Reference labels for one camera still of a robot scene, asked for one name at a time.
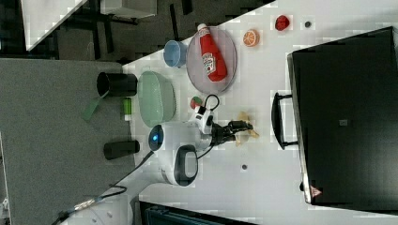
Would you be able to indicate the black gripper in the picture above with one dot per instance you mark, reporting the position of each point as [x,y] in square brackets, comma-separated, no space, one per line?
[220,135]

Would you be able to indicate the yellow plush peeled banana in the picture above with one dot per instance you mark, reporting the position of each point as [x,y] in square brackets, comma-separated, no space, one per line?
[244,136]

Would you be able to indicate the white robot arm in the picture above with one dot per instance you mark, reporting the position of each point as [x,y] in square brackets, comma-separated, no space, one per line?
[172,160]

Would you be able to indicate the red plush strawberry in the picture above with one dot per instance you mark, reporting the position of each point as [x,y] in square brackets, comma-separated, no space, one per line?
[196,101]

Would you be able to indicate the red ketchup bottle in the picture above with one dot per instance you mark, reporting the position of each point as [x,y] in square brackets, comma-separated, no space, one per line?
[212,58]

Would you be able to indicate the green perforated colander basket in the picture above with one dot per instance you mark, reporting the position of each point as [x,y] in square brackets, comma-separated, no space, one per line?
[157,102]

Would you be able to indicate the grey round plate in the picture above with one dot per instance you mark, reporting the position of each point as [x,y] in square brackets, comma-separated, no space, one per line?
[195,67]

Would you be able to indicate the orange slice toy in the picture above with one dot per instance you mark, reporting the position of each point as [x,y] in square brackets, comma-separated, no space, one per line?
[251,38]

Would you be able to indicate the blue cup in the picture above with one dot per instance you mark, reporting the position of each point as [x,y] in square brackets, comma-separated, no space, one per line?
[174,54]

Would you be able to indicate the silver black toaster oven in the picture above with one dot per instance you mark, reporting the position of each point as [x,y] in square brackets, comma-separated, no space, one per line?
[345,104]

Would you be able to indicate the green white bottle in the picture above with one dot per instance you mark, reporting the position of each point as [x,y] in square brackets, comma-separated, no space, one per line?
[127,109]

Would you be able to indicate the small red strawberry toy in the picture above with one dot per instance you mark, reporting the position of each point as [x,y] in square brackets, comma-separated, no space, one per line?
[282,22]

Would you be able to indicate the black cylinder container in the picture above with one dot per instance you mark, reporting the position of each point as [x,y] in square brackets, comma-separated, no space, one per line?
[114,150]

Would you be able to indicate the black utensil holder cup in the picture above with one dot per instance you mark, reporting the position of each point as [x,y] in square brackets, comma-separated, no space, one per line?
[117,84]

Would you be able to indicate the green slotted spatula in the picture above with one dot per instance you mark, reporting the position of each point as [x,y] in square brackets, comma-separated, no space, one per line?
[92,106]

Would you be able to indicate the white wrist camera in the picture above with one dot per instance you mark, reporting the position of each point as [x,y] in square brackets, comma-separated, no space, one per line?
[203,118]

